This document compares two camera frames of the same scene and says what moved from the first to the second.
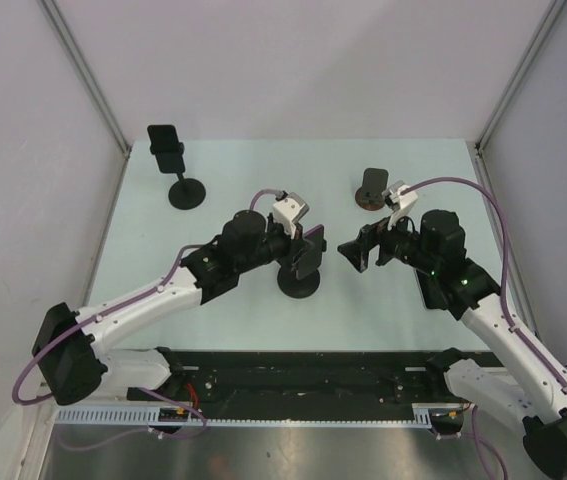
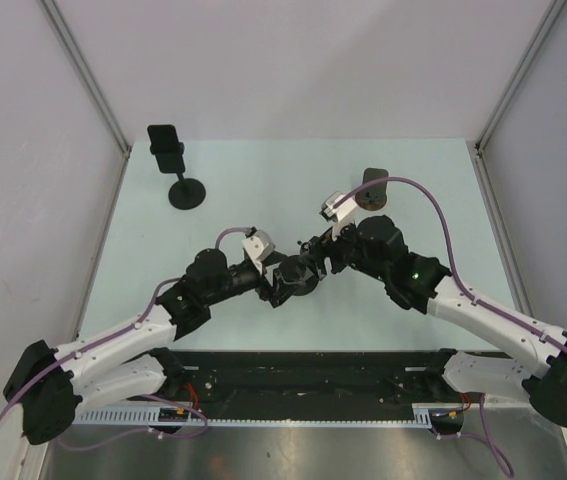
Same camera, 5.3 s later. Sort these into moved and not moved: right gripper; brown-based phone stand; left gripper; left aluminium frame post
Moved: right gripper; left gripper
Not moved: brown-based phone stand; left aluminium frame post
